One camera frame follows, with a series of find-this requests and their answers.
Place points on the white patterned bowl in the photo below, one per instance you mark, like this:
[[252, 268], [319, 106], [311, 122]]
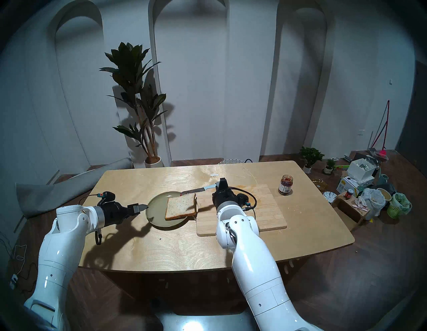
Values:
[[329, 197]]

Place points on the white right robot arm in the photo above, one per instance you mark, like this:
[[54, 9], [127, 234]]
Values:
[[253, 263]]

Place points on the white plastic bag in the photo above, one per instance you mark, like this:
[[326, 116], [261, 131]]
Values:
[[373, 200]]

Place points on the small bushy green potted plant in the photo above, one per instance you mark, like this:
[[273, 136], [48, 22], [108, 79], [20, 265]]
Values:
[[312, 154]]

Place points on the open white box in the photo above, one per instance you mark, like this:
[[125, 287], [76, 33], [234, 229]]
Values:
[[358, 172]]

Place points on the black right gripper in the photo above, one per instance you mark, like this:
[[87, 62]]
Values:
[[227, 198]]

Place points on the wooden cutting board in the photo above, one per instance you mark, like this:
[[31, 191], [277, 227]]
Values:
[[270, 213]]

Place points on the white power strip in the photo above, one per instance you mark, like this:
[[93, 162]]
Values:
[[13, 282]]

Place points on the tall potted dark-leaved plant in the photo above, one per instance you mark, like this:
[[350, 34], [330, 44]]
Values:
[[130, 70]]

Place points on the slice of brown bread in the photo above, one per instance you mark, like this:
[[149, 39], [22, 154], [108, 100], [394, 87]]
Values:
[[180, 207]]

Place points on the tiny potted plant white pot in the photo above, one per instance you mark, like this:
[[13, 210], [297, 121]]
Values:
[[329, 164]]

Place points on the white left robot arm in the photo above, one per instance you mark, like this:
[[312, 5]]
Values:
[[56, 253]]

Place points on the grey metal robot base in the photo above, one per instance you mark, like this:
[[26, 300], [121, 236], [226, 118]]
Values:
[[206, 322]]

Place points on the glass jar of red jam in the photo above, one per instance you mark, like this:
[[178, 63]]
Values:
[[286, 186]]

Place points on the printed white cardboard box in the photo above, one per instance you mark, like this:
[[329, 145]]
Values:
[[347, 186]]

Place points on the pale teal mug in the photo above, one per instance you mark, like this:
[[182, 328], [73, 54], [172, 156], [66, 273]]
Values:
[[383, 179]]

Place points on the yellowish bowl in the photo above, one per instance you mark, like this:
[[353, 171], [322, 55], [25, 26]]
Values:
[[383, 194]]

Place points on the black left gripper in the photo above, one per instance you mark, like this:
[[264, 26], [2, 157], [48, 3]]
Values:
[[111, 213]]

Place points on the round pale green plate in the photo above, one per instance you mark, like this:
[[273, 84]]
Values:
[[155, 210]]

